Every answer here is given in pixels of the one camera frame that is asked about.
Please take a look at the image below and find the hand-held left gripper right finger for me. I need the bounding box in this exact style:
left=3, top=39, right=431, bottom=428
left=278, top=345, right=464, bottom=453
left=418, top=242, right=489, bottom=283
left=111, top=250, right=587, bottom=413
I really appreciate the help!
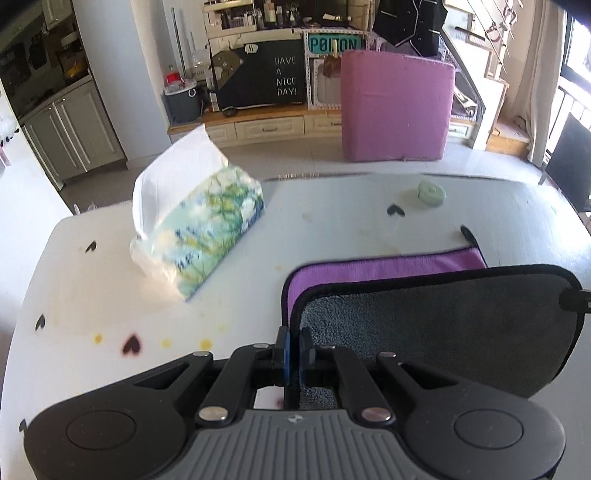
left=299, top=327, right=457, bottom=424

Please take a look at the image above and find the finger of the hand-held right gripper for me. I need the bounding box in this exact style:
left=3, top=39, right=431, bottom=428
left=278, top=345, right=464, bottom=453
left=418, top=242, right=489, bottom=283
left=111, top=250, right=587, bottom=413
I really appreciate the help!
left=558, top=286, right=591, bottom=315

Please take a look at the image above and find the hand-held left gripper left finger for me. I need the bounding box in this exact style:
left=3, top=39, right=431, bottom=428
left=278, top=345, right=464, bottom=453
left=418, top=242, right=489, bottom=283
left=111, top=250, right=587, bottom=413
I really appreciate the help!
left=133, top=326, right=293, bottom=426

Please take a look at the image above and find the purple and grey towel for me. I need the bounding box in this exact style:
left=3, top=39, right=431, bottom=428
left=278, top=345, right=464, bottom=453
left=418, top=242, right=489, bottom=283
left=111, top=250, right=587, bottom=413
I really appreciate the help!
left=281, top=225, right=584, bottom=412

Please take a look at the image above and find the black chair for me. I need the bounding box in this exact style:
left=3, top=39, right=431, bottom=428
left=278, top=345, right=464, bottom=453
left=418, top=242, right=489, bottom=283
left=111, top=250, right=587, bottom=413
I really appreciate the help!
left=537, top=113, right=591, bottom=214

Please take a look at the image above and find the floral tissue pack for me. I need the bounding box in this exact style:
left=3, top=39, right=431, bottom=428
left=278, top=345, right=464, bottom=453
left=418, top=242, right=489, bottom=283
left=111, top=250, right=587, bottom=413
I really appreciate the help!
left=129, top=124, right=266, bottom=304

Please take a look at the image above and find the green round tape roll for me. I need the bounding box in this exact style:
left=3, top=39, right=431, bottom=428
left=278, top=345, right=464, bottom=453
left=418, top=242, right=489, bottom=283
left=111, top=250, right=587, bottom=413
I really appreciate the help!
left=417, top=180, right=448, bottom=206

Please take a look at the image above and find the wooden staircase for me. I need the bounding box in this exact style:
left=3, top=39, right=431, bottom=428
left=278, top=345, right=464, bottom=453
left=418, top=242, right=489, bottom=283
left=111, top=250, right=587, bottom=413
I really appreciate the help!
left=442, top=0, right=533, bottom=154

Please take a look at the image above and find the cream low cabinet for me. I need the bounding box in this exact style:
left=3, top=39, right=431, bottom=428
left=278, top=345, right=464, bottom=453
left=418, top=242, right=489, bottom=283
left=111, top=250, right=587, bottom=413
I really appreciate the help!
left=167, top=109, right=343, bottom=149

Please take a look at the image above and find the grey bin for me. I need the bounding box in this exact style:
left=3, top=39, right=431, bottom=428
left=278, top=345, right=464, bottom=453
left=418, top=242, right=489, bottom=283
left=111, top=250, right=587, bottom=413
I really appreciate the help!
left=163, top=87, right=204, bottom=124

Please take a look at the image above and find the black printed dust cover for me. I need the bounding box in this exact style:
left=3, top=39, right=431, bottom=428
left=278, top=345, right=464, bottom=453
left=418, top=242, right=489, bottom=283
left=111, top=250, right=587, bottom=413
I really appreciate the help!
left=209, top=39, right=308, bottom=112

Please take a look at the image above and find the cream kitchen cabinet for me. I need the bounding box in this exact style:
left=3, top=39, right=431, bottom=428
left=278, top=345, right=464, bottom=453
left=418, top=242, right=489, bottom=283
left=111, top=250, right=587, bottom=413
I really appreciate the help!
left=20, top=75, right=128, bottom=186

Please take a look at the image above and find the teal lettered sign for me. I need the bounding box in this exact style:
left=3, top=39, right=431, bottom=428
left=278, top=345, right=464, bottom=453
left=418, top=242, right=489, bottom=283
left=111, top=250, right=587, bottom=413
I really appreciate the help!
left=307, top=35, right=363, bottom=59

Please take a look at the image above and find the black hanging jacket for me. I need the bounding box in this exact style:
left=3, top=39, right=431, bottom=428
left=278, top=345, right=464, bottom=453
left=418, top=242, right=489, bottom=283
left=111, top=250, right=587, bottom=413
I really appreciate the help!
left=372, top=0, right=449, bottom=59

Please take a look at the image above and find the white shelf with bottles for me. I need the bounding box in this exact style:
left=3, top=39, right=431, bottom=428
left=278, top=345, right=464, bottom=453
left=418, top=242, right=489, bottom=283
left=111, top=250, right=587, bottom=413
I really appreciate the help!
left=202, top=0, right=306, bottom=43

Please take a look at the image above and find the black built-in oven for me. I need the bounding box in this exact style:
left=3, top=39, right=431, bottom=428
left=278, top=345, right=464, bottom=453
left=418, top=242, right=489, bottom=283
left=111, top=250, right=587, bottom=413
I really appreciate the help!
left=0, top=27, right=94, bottom=121

